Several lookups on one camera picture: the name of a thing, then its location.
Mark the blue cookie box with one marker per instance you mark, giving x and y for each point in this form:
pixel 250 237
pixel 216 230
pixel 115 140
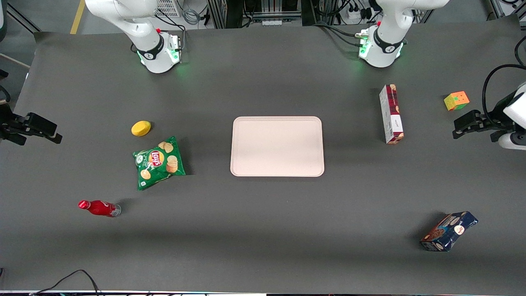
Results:
pixel 448 231

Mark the green chips bag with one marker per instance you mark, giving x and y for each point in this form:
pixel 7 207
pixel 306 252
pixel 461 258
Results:
pixel 158 164

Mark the pale pink plastic tray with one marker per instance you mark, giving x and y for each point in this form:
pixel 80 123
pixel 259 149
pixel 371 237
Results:
pixel 277 146

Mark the colourful puzzle cube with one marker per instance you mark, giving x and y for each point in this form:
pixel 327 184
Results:
pixel 456 101

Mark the white perforated box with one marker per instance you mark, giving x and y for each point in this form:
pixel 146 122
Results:
pixel 168 7

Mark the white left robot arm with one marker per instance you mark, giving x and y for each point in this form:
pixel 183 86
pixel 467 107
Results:
pixel 390 24

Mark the white power strip with plugs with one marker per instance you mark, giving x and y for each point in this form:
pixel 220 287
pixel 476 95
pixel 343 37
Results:
pixel 358 14

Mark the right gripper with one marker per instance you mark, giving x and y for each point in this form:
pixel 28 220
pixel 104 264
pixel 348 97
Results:
pixel 9 124

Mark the yellow lemon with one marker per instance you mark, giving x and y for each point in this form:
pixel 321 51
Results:
pixel 141 128

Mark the red soda bottle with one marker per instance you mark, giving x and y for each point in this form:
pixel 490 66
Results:
pixel 98 208

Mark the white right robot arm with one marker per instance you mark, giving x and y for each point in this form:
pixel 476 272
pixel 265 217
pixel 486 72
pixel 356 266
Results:
pixel 139 24

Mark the small white power strip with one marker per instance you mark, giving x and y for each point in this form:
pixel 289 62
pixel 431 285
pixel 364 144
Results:
pixel 272 22

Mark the red plaid cookie box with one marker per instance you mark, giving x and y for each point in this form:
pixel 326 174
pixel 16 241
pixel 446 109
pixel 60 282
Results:
pixel 391 115

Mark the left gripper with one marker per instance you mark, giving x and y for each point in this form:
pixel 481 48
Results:
pixel 494 119

